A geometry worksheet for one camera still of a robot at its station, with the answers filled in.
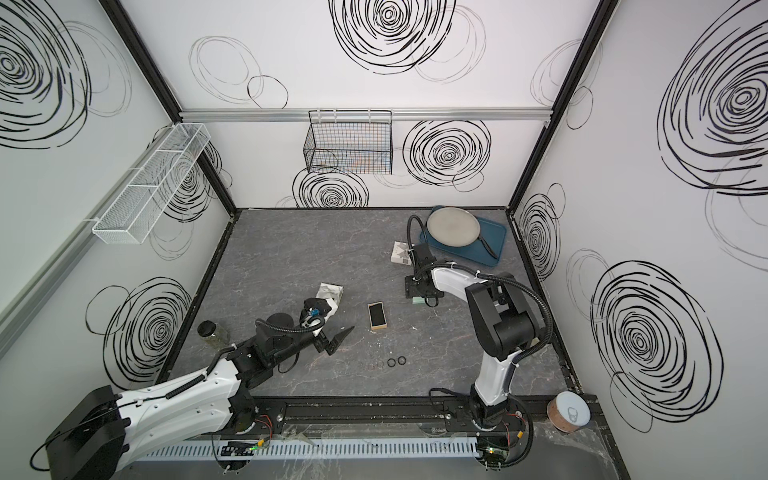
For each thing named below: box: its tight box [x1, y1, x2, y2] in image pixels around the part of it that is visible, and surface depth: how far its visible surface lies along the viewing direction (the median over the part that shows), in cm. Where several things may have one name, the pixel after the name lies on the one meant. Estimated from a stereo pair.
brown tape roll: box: [546, 391, 591, 433], surface depth 72 cm
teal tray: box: [419, 205, 507, 267], surface depth 110 cm
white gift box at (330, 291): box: [316, 282, 344, 307], surface depth 95 cm
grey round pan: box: [426, 206, 498, 259], surface depth 115 cm
